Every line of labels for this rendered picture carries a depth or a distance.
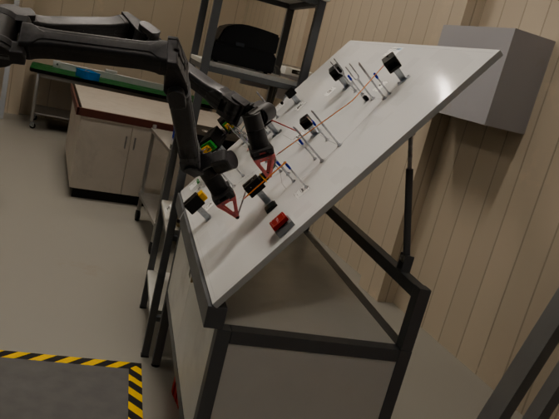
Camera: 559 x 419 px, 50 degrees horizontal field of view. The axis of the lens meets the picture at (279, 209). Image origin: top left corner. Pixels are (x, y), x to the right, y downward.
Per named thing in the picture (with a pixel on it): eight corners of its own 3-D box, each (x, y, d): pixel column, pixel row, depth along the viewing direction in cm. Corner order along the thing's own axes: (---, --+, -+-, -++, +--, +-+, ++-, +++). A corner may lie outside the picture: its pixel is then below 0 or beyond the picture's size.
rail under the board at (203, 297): (203, 327, 162) (208, 305, 160) (175, 205, 272) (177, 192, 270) (223, 329, 163) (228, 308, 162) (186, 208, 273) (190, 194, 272)
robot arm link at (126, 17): (130, 34, 199) (136, 7, 192) (150, 58, 193) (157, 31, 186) (-11, 35, 169) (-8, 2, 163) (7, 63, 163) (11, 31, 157)
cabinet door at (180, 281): (175, 349, 227) (195, 253, 218) (167, 290, 278) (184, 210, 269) (180, 350, 228) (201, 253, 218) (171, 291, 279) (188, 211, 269)
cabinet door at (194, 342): (185, 444, 176) (213, 322, 167) (173, 350, 227) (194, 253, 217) (193, 444, 176) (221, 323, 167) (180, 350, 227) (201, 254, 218)
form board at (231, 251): (183, 194, 271) (180, 191, 270) (352, 43, 269) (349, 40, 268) (216, 308, 161) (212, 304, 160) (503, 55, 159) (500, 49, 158)
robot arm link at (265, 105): (220, 119, 182) (230, 96, 177) (239, 106, 191) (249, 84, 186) (252, 140, 181) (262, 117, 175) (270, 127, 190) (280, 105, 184)
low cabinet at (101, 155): (294, 228, 597) (313, 151, 579) (62, 198, 511) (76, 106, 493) (244, 183, 748) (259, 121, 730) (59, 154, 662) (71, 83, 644)
